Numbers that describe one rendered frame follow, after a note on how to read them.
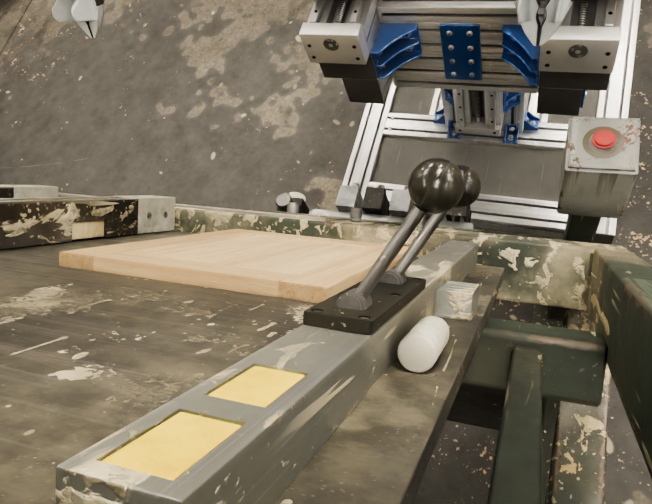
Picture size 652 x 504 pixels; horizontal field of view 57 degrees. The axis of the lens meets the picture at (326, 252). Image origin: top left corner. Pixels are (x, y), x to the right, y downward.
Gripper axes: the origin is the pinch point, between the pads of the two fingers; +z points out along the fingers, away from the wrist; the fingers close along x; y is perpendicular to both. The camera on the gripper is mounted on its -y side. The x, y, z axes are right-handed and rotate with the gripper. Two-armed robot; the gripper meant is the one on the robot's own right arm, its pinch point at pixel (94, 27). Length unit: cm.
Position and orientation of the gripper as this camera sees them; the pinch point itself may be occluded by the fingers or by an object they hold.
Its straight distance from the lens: 107.7
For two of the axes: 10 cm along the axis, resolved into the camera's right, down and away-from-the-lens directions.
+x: 9.3, 1.4, -3.4
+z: 1.0, 7.8, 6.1
